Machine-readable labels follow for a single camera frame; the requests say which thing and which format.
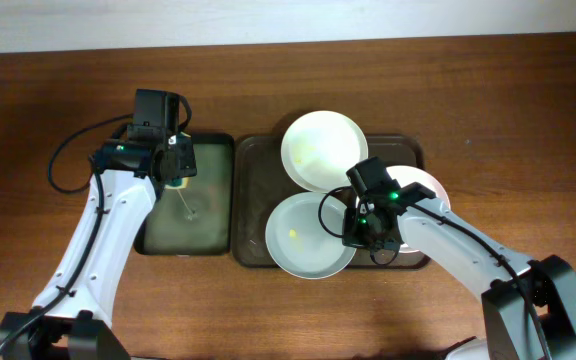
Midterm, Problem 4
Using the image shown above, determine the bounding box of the brown serving tray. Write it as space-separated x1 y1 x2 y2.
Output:
230 134 425 269

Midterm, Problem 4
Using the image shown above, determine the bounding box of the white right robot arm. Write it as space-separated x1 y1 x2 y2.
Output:
344 181 576 359

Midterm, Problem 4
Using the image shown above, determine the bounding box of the cream plate top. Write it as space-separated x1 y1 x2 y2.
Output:
280 110 369 193

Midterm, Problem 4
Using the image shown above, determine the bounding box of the white plate right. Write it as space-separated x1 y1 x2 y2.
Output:
355 165 452 255

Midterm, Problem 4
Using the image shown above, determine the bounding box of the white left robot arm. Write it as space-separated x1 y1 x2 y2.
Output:
0 133 197 359

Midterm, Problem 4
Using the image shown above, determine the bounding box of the grey white plate bottom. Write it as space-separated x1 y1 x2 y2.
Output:
265 192 356 280

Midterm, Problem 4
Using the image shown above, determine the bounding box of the green yellow sponge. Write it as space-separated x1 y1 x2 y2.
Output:
164 177 189 190

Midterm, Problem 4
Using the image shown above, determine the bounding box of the black water tray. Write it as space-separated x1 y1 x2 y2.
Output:
134 133 234 256

